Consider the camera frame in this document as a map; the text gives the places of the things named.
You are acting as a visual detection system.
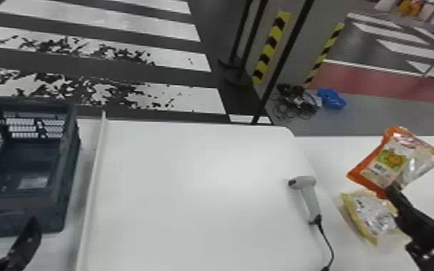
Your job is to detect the black cable bundle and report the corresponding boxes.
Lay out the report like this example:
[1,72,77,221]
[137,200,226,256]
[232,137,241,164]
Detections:
[273,83,321,121]

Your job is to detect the orange snack packet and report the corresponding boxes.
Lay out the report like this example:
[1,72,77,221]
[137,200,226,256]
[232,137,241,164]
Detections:
[345,125,434,200]

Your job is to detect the yellow snack packet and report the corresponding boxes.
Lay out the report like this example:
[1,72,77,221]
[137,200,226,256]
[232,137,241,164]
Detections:
[340,189,400,246]

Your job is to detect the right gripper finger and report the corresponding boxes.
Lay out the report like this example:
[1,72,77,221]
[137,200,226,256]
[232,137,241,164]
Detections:
[384,181,417,225]

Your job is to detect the black crate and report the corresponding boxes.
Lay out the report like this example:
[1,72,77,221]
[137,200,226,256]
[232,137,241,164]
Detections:
[0,97,82,241]

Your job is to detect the yellow black striped post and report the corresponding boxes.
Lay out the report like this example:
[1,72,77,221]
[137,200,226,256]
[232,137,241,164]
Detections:
[252,11,292,86]
[302,22,346,86]

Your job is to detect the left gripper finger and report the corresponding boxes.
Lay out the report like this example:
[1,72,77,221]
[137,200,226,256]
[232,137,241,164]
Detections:
[8,216,43,268]

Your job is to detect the hand scanner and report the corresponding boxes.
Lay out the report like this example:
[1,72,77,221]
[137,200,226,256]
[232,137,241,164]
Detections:
[288,175,323,226]

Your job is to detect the blue box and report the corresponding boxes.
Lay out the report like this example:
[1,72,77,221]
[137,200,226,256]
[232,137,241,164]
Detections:
[316,88,347,111]

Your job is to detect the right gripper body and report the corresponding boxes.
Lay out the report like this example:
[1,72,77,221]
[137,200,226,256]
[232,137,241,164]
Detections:
[394,210,434,252]

